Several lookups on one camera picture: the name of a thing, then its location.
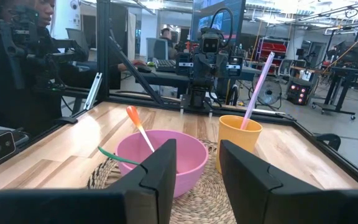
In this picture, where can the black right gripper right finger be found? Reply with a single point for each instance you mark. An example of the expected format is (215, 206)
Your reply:
(291, 205)

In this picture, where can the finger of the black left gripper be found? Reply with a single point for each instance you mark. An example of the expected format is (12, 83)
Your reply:
(234, 67)
(184, 64)

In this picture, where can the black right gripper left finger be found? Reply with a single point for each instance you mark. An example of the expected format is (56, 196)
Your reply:
(73, 208)

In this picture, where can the pink drinking straw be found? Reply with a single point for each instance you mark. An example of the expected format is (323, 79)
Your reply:
(258, 87)

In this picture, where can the yellow plastic cup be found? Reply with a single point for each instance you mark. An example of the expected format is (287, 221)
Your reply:
(232, 133)

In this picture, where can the pink plastic bowl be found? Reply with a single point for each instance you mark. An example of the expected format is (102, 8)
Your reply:
(182, 152)

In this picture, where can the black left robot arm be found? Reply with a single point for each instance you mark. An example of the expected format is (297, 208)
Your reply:
(200, 90)

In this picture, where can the black keyboard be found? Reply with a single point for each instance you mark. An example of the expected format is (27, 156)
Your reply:
(165, 65)

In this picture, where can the dark grey desk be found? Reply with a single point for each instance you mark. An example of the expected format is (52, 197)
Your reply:
(166, 77)

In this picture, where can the grey office chair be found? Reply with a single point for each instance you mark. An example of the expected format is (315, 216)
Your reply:
(158, 49)

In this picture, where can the person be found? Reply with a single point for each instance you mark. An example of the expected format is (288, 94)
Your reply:
(166, 34)
(47, 12)

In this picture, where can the black computer mouse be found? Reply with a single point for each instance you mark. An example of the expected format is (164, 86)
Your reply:
(144, 69)

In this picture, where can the red storage shelf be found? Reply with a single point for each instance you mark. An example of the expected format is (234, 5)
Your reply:
(272, 48)

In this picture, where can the round floor fan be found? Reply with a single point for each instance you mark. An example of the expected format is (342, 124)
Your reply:
(269, 92)

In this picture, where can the computer monitor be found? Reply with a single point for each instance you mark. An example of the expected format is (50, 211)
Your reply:
(219, 15)

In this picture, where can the black box with red lights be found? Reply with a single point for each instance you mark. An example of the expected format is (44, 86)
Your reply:
(298, 90)

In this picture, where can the black clamp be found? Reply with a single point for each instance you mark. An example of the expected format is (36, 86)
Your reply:
(67, 120)
(329, 140)

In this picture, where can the round woven placemat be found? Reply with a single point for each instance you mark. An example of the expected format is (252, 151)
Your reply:
(197, 205)

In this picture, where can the black rolling standing desk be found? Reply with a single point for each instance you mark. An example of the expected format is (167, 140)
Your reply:
(337, 87)

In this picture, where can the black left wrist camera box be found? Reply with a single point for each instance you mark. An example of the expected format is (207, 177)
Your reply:
(210, 43)

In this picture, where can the silver metal bracket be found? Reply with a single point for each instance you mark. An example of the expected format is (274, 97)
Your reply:
(93, 90)

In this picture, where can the black table-level camera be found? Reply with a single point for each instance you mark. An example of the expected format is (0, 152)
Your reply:
(0, 144)

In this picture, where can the white dome security camera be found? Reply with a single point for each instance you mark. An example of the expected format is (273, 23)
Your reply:
(74, 4)

